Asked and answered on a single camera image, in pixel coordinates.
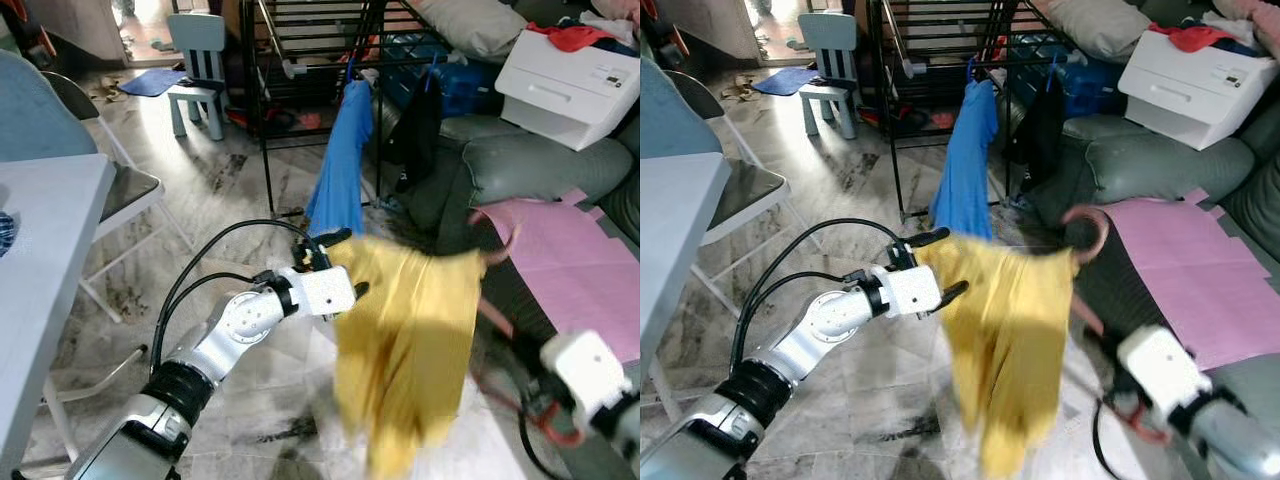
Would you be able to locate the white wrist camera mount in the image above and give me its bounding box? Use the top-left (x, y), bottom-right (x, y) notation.
top-left (290, 265), bottom-right (356, 319)
top-left (1118, 325), bottom-right (1214, 421)
top-left (540, 330), bottom-right (633, 413)
top-left (880, 265), bottom-right (943, 319)

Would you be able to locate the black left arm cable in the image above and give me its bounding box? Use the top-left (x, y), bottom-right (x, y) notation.
top-left (732, 217), bottom-right (906, 371)
top-left (152, 270), bottom-right (271, 376)
top-left (735, 270), bottom-right (856, 376)
top-left (150, 218), bottom-right (323, 371)

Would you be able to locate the blue storage bag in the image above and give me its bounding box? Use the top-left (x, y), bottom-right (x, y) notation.
top-left (1010, 35), bottom-right (1126, 119)
top-left (385, 35), bottom-right (501, 119)

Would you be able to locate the light blue child chair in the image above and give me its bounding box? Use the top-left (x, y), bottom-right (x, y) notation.
top-left (165, 12), bottom-right (229, 141)
top-left (797, 12), bottom-right (861, 141)

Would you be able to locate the black metal drying rack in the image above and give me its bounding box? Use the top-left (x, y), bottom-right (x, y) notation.
top-left (870, 0), bottom-right (1071, 221)
top-left (240, 0), bottom-right (441, 216)

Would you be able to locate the grey seat folding chair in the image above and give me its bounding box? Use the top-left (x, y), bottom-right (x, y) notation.
top-left (665, 70), bottom-right (813, 321)
top-left (45, 70), bottom-right (196, 321)

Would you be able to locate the beige pillow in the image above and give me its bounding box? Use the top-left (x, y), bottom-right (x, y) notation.
top-left (410, 0), bottom-right (531, 63)
top-left (1040, 0), bottom-right (1151, 63)

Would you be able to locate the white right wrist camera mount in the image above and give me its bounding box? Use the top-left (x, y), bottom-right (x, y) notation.
top-left (540, 330), bottom-right (633, 413)
top-left (1118, 325), bottom-right (1214, 421)

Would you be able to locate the blue floor mat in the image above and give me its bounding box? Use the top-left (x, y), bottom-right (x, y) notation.
top-left (118, 67), bottom-right (189, 98)
top-left (750, 67), bottom-right (821, 98)

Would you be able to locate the light blue chair cushion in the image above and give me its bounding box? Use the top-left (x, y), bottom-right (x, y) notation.
top-left (0, 50), bottom-right (101, 163)
top-left (640, 55), bottom-right (716, 161)

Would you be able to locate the pink clothes hanger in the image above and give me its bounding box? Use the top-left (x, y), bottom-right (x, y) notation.
top-left (468, 210), bottom-right (586, 448)
top-left (1060, 205), bottom-right (1171, 446)

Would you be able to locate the plain blue shirt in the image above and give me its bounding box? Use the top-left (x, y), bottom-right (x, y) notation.
top-left (930, 78), bottom-right (1001, 241)
top-left (303, 78), bottom-right (376, 241)

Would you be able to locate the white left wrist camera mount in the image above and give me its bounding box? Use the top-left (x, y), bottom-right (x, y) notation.
top-left (880, 265), bottom-right (943, 319)
top-left (290, 265), bottom-right (356, 319)

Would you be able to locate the grey green leather sofa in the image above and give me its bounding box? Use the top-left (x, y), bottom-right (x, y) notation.
top-left (1020, 112), bottom-right (1280, 480)
top-left (395, 112), bottom-right (641, 480)

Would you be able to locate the red cloth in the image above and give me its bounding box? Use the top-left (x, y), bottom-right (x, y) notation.
top-left (1148, 22), bottom-right (1236, 53)
top-left (525, 20), bottom-right (611, 53)

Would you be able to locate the yellow shirt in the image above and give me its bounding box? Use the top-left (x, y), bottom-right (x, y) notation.
top-left (328, 235), bottom-right (488, 479)
top-left (915, 235), bottom-right (1081, 479)

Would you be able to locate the white folding table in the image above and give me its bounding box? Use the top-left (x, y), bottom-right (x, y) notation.
top-left (640, 150), bottom-right (736, 401)
top-left (0, 153), bottom-right (146, 480)

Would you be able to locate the pink foam mat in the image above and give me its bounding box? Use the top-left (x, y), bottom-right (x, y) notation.
top-left (470, 190), bottom-right (641, 366)
top-left (1095, 188), bottom-right (1280, 373)

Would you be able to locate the white printer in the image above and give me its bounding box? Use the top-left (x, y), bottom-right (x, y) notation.
top-left (495, 28), bottom-right (641, 153)
top-left (1117, 30), bottom-right (1279, 151)

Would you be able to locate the black shirt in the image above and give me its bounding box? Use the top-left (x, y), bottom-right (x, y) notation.
top-left (1010, 72), bottom-right (1069, 191)
top-left (385, 75), bottom-right (446, 196)

